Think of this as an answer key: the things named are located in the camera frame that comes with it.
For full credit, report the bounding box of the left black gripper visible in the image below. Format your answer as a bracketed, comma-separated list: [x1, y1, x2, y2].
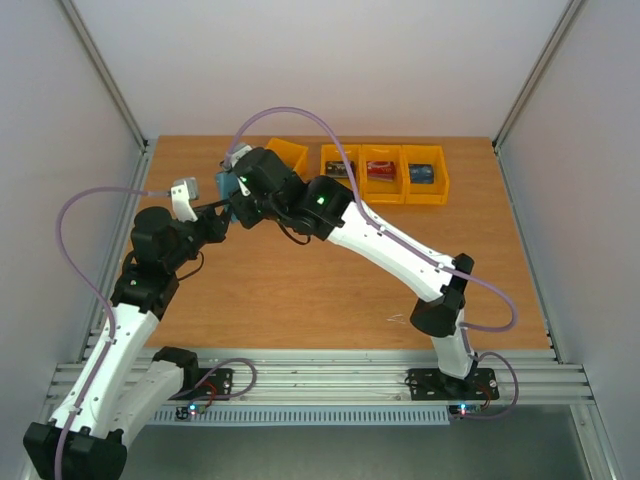
[165, 199, 231, 271]

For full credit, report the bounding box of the blue card holder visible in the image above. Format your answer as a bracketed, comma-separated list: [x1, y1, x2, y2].
[215, 170, 246, 223]

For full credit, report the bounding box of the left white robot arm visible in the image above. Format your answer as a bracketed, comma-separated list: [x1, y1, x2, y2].
[23, 201, 231, 479]

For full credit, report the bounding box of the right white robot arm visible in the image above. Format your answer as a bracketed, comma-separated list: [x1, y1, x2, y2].
[224, 146, 477, 397]

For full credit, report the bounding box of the black credit card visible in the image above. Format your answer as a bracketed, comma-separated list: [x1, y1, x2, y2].
[325, 161, 357, 179]

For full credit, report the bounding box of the yellow bin with black card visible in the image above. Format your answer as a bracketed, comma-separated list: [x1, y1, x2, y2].
[319, 144, 361, 203]

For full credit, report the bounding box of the yellow bin with red card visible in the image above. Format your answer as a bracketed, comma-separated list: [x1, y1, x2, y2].
[361, 144, 405, 205]

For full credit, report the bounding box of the red card in bin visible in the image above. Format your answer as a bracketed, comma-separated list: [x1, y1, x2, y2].
[366, 161, 397, 182]

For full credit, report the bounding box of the blue credit card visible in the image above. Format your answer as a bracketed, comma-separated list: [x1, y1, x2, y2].
[408, 164, 435, 184]

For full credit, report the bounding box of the yellow bin with blue card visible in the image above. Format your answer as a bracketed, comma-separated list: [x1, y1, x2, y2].
[402, 145, 450, 206]

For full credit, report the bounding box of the single yellow bin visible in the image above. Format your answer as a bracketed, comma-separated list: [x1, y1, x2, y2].
[266, 137, 309, 176]

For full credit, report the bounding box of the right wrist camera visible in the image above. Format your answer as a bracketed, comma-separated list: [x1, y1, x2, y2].
[221, 142, 253, 171]

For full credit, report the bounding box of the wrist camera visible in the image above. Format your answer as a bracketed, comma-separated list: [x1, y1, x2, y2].
[170, 177, 199, 222]
[221, 142, 253, 171]

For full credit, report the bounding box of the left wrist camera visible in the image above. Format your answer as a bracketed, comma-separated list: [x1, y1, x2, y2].
[170, 177, 199, 222]

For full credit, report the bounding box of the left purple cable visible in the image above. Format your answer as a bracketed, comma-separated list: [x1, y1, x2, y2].
[52, 185, 174, 480]

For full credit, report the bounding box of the purple cable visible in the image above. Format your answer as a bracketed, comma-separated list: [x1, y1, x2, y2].
[52, 185, 174, 480]
[225, 105, 519, 334]

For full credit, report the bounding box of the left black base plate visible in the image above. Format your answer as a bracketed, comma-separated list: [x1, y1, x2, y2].
[171, 368, 234, 401]

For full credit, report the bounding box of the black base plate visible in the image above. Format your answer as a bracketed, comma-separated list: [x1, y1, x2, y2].
[171, 368, 234, 401]
[405, 368, 500, 401]

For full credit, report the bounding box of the left aluminium frame post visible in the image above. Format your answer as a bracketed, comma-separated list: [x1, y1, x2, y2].
[57, 0, 149, 152]

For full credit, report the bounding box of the aluminium frame post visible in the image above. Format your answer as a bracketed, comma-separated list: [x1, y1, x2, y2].
[57, 0, 149, 152]
[492, 0, 587, 151]

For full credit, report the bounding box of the grey slotted cable duct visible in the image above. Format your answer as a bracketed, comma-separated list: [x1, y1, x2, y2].
[149, 406, 449, 428]

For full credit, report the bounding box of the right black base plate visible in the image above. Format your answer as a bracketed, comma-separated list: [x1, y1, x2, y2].
[405, 368, 500, 401]

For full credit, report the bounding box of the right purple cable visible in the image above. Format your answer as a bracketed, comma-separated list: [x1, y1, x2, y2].
[225, 105, 519, 334]

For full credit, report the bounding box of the aluminium rail base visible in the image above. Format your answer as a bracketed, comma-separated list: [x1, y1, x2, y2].
[47, 347, 596, 407]

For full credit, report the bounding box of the right aluminium frame post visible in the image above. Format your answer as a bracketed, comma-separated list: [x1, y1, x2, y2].
[492, 0, 587, 151]

